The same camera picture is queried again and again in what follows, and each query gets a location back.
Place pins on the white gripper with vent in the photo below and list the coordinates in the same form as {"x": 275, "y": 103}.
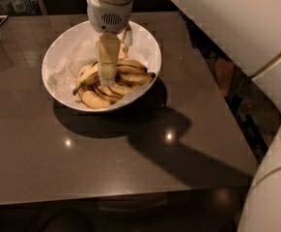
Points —
{"x": 108, "y": 17}

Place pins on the yellow banana bunch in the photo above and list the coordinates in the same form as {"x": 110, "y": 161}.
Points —
{"x": 131, "y": 75}

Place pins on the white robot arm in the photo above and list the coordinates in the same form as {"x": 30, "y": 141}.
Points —
{"x": 249, "y": 33}

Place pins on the white bowl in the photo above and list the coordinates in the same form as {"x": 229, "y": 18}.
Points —
{"x": 66, "y": 91}

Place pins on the black stand leg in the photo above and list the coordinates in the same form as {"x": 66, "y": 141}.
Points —
{"x": 249, "y": 129}

